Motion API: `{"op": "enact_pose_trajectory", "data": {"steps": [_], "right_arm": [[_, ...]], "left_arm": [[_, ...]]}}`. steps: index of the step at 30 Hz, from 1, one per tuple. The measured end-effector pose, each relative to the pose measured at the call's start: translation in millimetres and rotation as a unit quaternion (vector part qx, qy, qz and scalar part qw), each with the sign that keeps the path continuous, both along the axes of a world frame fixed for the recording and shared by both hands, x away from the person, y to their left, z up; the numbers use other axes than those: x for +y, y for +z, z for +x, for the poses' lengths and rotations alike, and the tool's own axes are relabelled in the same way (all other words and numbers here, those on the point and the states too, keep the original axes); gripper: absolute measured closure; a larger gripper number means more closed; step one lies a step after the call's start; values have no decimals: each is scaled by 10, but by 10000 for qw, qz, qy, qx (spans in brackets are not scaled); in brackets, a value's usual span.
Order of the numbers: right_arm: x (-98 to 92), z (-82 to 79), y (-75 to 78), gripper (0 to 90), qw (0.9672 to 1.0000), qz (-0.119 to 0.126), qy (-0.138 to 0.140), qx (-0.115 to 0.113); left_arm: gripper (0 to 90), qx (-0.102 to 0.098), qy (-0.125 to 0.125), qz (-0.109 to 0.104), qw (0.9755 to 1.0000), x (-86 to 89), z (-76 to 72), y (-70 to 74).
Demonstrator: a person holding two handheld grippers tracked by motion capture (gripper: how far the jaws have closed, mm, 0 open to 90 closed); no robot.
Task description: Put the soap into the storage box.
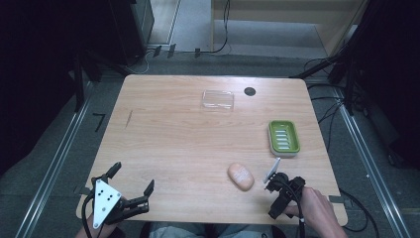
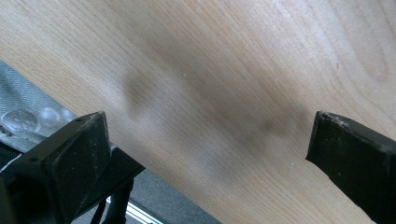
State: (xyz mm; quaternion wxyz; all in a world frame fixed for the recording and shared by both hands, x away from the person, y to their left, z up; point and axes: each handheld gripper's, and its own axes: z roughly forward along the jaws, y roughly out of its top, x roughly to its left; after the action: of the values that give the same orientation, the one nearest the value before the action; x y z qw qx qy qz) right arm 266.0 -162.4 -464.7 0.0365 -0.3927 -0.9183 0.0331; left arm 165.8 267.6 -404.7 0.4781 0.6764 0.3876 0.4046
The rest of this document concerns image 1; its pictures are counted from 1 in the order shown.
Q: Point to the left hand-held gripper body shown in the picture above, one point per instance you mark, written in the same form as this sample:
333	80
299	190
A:
105	198

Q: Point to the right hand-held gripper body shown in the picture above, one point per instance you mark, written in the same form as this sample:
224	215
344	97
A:
286	186

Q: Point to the peach soap bar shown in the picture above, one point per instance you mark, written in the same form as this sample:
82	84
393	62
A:
241	177

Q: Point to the green soap dish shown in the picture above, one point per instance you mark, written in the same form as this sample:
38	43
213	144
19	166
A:
284	138

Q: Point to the person's right hand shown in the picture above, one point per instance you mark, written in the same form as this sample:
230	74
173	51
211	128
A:
315	206

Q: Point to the person's left hand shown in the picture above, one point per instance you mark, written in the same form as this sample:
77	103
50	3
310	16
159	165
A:
99	233

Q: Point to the black metal stand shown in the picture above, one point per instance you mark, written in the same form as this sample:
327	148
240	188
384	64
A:
79	82

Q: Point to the black table grommet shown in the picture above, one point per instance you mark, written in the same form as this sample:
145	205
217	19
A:
250	91

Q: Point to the clear plastic lid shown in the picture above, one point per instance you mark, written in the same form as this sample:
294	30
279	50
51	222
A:
218	99

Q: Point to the black stand legs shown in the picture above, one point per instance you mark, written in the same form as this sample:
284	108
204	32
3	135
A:
333	62

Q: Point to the black cabinet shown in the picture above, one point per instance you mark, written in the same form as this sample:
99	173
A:
132	29

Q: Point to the wooden shelf unit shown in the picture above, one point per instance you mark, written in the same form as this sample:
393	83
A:
284	13

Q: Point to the metal floor rail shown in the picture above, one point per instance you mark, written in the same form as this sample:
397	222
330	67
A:
369	165
52	165

